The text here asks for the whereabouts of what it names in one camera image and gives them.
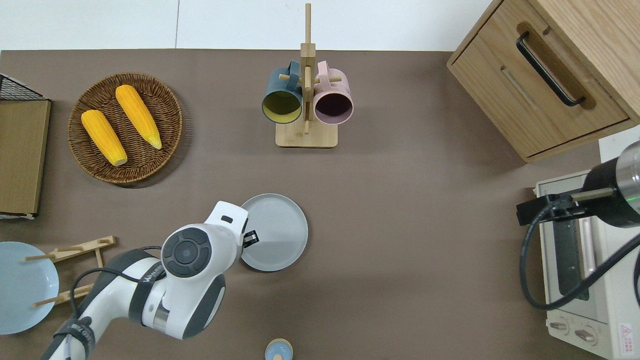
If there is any gray round plate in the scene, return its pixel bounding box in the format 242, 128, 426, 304
240, 193, 309, 273

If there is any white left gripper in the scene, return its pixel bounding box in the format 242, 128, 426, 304
204, 200, 260, 249

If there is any cream toaster oven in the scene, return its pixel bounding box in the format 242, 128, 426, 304
532, 170, 640, 360

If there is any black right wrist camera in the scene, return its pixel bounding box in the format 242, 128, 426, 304
516, 194, 571, 227

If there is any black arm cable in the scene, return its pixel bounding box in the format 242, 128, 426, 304
519, 199, 640, 311
69, 245, 166, 321

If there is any wooden mug tree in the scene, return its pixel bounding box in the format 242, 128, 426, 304
275, 3, 344, 149

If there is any blue bottle with wooden rim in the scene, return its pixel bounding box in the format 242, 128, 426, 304
264, 338, 294, 360

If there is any black cabinet handle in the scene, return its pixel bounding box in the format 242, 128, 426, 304
516, 32, 586, 107

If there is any light blue plate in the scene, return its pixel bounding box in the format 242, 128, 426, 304
0, 241, 60, 335

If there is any dark blue mug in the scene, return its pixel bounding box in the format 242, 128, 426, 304
261, 60, 304, 124

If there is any wooden plate rack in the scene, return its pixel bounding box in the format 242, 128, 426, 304
22, 236, 117, 308

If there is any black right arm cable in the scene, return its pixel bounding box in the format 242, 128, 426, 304
519, 199, 640, 311

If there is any wooden drawer cabinet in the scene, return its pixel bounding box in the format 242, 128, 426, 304
446, 0, 640, 164

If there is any pink mug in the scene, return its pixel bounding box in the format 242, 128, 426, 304
313, 60, 355, 126

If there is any brown wooden board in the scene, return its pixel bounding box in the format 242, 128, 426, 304
0, 99, 52, 220

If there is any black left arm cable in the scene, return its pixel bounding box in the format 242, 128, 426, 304
69, 245, 166, 321

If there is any yellow corn cob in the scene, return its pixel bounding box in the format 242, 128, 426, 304
115, 84, 163, 150
81, 109, 128, 167

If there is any black wire rack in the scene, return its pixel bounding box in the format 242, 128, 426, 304
0, 73, 46, 102

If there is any brown wicker basket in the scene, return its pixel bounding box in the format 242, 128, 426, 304
68, 73, 184, 186

